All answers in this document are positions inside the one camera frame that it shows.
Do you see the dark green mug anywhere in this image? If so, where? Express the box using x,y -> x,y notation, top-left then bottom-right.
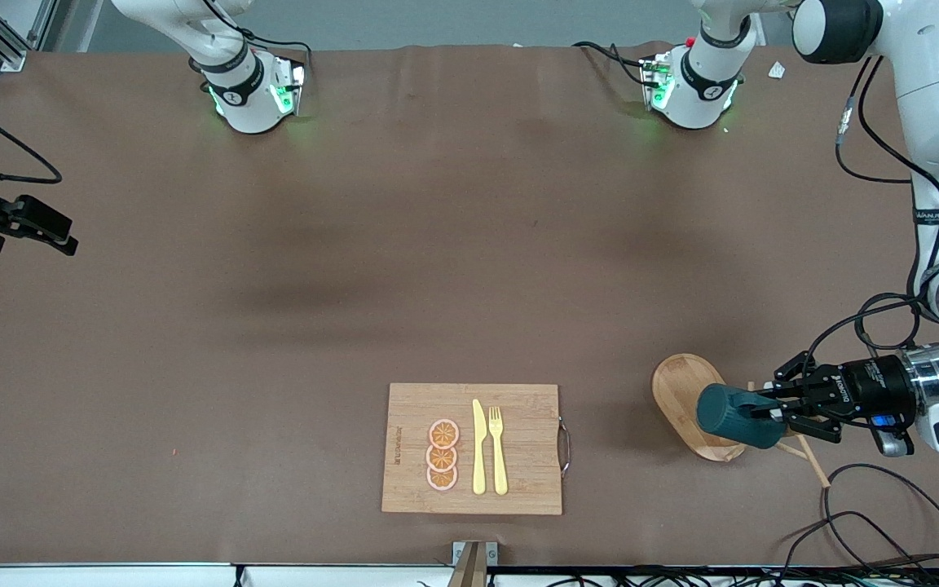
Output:
696,383 -> 788,451

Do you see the wooden cup rack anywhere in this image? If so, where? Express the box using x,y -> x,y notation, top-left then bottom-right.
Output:
651,353 -> 833,489

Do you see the brown table cover mat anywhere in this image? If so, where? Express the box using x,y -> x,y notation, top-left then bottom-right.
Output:
0,41 -> 939,567

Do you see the bamboo cutting board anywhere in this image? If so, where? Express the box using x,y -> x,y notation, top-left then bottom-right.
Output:
381,382 -> 572,516

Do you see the yellow plastic fork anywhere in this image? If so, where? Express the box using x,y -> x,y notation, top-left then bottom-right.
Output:
488,406 -> 509,497

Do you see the yellow plastic knife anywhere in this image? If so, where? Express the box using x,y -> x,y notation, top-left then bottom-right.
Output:
472,399 -> 487,496

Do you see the long black looped cable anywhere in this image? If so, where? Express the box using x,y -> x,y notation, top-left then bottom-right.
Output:
822,463 -> 939,581

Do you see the short black looped cable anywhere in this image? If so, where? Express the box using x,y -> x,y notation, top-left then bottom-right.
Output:
779,510 -> 927,576

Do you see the aluminium frame rail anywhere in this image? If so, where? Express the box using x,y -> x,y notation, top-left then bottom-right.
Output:
0,0 -> 59,73

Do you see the black cable bundle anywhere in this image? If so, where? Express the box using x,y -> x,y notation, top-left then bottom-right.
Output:
502,565 -> 939,587

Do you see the black base cable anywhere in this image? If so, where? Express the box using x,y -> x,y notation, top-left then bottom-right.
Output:
237,29 -> 313,82
571,41 -> 658,86

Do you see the metal mounting bracket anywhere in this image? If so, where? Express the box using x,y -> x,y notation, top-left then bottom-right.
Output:
452,541 -> 499,567

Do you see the aluminium stand post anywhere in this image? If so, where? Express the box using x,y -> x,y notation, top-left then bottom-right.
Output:
447,542 -> 488,587

